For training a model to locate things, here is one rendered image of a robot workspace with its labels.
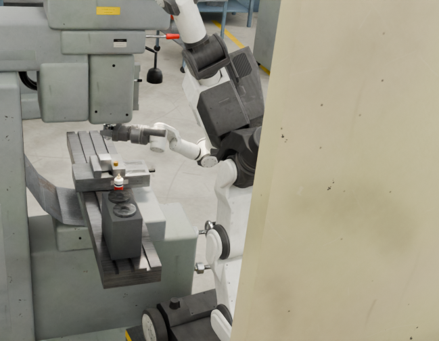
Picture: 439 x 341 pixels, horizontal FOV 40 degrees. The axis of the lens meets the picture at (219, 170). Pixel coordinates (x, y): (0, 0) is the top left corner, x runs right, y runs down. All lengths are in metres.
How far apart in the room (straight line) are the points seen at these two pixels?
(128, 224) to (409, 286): 1.46
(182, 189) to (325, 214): 3.83
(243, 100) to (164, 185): 2.55
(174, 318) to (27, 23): 1.35
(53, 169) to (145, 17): 2.68
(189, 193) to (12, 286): 2.14
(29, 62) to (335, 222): 1.74
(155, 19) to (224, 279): 1.08
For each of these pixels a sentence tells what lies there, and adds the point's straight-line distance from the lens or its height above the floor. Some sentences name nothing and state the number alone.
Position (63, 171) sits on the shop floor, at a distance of 4.92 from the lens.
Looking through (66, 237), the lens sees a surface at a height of 0.81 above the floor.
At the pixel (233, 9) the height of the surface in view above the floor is 0.23.
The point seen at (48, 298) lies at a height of 0.46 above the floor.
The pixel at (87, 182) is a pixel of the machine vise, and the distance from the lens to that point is 2.86.
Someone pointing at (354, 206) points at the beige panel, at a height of 1.98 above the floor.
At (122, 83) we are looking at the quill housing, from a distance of 2.55.
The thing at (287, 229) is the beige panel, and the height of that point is 1.95.
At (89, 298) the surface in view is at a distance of 3.05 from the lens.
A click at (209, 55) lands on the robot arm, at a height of 1.74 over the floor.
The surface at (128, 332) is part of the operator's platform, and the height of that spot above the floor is 0.40.
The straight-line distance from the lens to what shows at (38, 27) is 2.43.
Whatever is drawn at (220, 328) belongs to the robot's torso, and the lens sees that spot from 2.54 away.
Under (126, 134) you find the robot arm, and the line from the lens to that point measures 2.68.
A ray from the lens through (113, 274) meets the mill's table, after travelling 2.41.
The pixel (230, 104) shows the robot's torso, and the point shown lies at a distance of 2.26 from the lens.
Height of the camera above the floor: 2.44
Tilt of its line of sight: 29 degrees down
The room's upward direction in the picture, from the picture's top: 7 degrees clockwise
